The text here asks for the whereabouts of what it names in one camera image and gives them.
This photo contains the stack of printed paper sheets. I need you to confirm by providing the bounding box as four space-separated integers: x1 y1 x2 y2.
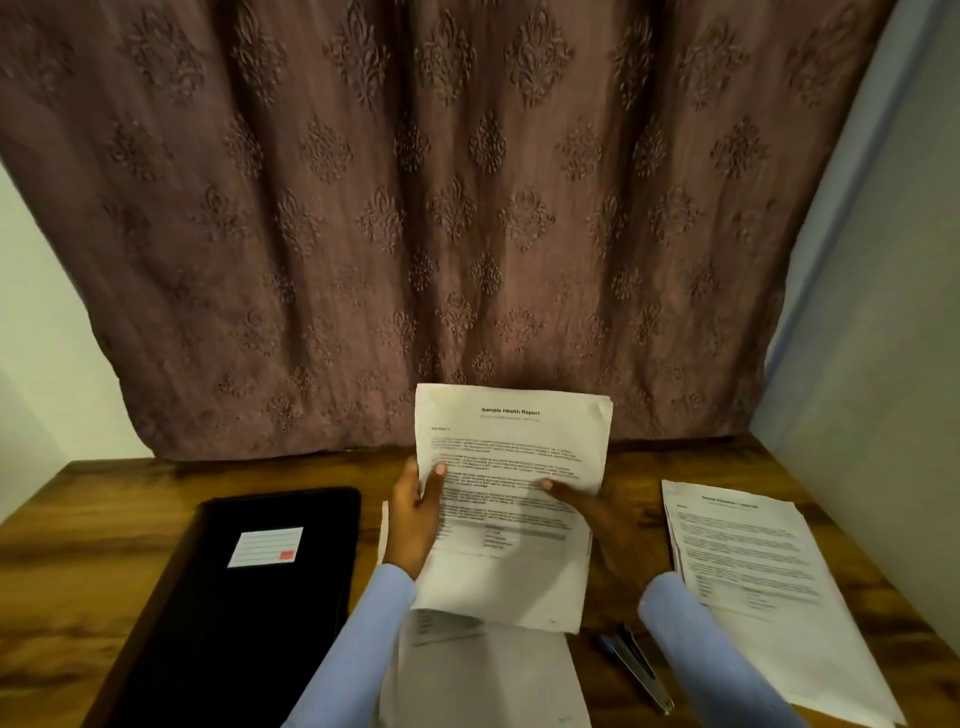
660 480 909 728

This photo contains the person's left forearm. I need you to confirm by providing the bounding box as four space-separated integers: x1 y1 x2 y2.
285 562 417 728

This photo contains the black folder with white label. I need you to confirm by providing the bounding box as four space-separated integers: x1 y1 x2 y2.
81 487 363 728

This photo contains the printed white paper sheet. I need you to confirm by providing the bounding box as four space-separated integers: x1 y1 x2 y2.
377 501 594 728
410 383 614 636

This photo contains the brown patterned curtain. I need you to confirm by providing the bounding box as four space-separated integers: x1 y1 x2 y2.
0 0 897 462

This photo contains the person's right hand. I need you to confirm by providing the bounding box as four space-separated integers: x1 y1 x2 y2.
540 478 680 595

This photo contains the person's right forearm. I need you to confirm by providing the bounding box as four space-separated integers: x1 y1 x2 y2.
637 571 807 728

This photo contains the person's left hand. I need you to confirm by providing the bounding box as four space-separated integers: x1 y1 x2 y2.
383 456 449 582

